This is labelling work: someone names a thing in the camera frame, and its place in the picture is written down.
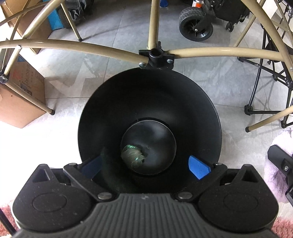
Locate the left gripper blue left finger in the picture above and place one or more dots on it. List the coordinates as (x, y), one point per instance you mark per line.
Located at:
(91, 167)

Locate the cardboard box with green liner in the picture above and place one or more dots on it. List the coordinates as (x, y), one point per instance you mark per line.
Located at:
(15, 109)

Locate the black round trash bin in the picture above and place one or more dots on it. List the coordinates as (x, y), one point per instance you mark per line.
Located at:
(164, 113)

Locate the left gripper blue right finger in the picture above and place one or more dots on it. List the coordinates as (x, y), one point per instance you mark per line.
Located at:
(198, 168)

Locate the black folding chair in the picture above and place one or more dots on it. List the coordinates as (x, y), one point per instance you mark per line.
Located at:
(276, 72)

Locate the khaki folding camping table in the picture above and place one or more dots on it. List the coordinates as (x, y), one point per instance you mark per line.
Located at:
(153, 56)

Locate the iridescent plastic bag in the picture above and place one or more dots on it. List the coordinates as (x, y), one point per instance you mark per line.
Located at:
(133, 156)

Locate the black wagon cart wheel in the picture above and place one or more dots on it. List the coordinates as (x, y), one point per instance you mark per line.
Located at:
(195, 24)

